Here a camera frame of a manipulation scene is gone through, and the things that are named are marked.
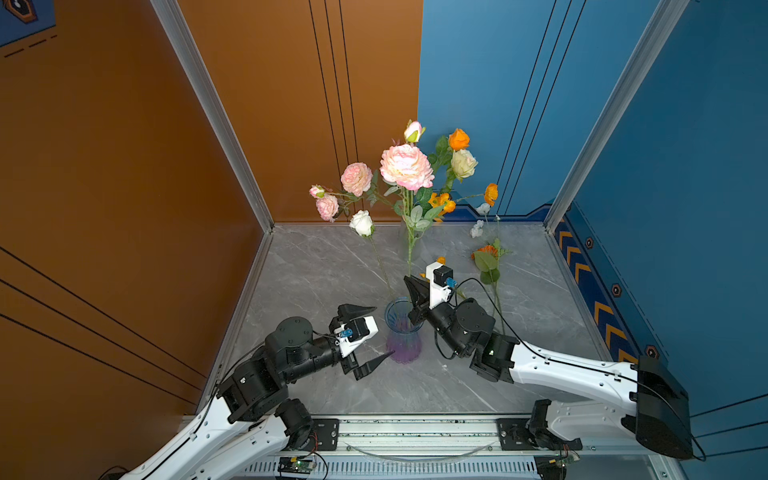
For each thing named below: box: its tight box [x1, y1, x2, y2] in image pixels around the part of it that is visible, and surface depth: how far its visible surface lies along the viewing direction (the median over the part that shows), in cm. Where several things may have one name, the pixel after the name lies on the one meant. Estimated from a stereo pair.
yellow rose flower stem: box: [428, 128, 470, 180], surface depth 89 cm
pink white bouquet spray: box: [380, 120, 435, 277], surface depth 47 cm
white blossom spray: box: [470, 203, 491, 238], surface depth 118 cm
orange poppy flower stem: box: [428, 183, 499, 216], surface depth 79 cm
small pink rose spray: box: [309, 162, 391, 222], surface depth 71 cm
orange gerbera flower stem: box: [471, 238, 511, 335], surface depth 107 cm
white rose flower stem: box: [349, 210, 397, 301], surface depth 67 cm
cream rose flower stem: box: [445, 149, 479, 193], surface depth 76 cm
